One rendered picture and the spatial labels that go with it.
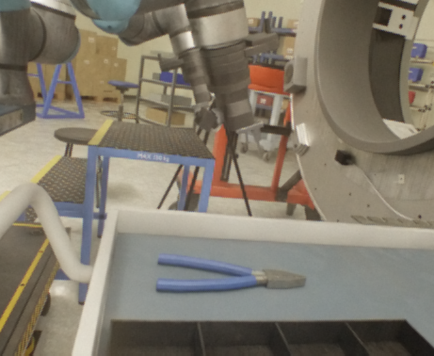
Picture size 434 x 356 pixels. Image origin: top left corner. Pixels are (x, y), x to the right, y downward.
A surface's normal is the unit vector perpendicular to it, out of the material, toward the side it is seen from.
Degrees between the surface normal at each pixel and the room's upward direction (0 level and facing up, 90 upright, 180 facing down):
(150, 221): 90
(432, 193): 90
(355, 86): 51
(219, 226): 90
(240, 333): 90
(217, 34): 106
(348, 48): 74
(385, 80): 69
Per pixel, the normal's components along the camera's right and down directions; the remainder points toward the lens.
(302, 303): 0.16, -0.96
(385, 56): 0.22, 0.12
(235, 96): 0.36, 0.55
